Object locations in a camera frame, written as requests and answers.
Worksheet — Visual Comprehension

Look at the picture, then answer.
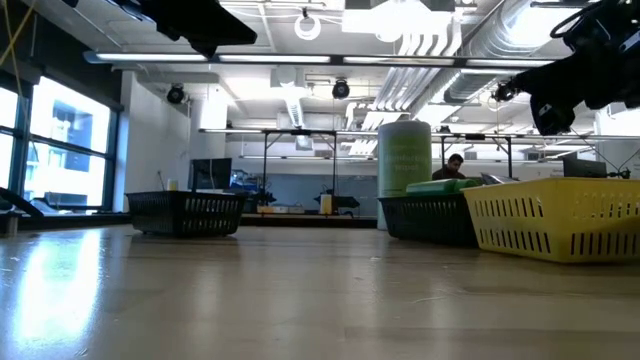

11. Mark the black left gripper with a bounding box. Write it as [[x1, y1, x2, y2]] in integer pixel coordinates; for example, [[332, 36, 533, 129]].
[[112, 0, 259, 59]]

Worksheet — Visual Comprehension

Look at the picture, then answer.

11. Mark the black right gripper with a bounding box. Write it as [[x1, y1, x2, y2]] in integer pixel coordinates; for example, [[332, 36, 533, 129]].
[[508, 44, 640, 137]]

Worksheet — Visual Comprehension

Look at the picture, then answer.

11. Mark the yellow plastic basket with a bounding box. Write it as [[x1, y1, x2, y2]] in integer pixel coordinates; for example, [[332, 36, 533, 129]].
[[461, 177, 640, 265]]

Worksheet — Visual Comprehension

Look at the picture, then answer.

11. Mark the green travel bottle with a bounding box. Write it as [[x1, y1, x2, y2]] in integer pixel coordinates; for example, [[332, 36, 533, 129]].
[[405, 178, 485, 196]]

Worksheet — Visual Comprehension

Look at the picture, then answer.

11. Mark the black ceiling track light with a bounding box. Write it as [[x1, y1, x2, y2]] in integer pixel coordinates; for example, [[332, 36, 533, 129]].
[[491, 82, 519, 104]]

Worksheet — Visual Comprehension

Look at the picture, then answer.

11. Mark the long ceiling light bar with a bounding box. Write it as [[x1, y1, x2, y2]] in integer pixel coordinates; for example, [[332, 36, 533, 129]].
[[83, 49, 556, 70]]

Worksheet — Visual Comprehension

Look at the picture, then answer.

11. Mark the dark background monitor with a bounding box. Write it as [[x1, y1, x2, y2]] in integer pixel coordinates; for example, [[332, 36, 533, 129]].
[[562, 157, 609, 179]]

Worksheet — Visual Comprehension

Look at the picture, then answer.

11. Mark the white round pendant lamp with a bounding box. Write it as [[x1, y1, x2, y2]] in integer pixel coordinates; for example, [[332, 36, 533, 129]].
[[293, 7, 322, 42]]

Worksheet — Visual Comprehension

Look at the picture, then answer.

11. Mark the person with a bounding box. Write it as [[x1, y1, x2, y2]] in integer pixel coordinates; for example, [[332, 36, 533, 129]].
[[431, 153, 468, 182]]

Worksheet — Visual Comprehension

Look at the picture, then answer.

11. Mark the black computer monitor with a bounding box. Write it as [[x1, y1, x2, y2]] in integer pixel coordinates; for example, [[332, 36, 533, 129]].
[[191, 157, 234, 192]]

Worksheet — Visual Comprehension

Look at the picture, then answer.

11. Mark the green white wipes canister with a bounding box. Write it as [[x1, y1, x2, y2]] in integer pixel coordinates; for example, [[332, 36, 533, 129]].
[[377, 119, 434, 231]]

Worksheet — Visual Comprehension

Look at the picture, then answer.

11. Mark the black plastic basket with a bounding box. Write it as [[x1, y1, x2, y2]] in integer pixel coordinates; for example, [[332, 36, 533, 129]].
[[377, 192, 480, 247], [124, 190, 248, 238]]

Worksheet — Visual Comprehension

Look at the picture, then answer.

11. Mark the black metal gantry frame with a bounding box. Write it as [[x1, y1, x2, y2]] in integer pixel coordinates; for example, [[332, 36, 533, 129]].
[[439, 132, 515, 174], [260, 128, 339, 201]]

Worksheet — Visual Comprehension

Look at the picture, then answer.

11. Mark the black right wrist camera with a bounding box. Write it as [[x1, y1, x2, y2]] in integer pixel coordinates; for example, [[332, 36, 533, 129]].
[[549, 0, 640, 54]]

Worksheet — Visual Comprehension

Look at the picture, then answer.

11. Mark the window with dark frame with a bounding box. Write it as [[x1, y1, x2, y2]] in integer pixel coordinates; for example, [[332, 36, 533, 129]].
[[0, 74, 121, 214]]

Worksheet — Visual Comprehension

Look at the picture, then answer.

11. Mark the yellow hanging cable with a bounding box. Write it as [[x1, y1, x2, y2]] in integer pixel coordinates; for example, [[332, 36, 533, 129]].
[[0, 0, 39, 69]]

